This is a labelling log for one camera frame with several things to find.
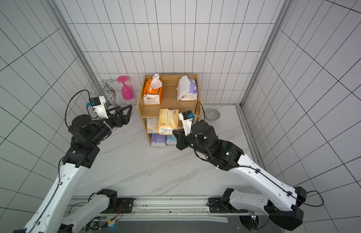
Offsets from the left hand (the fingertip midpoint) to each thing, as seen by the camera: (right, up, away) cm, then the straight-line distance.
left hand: (126, 109), depth 65 cm
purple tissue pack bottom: (+11, -18, +25) cm, 33 cm away
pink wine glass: (-14, +13, +39) cm, 44 cm away
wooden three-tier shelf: (+15, +7, +12) cm, 20 cm away
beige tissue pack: (+9, -8, +14) cm, 19 cm away
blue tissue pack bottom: (+19, -18, +27) cm, 38 cm away
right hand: (+20, -11, -4) cm, 23 cm away
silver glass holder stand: (-22, +15, +25) cm, 37 cm away
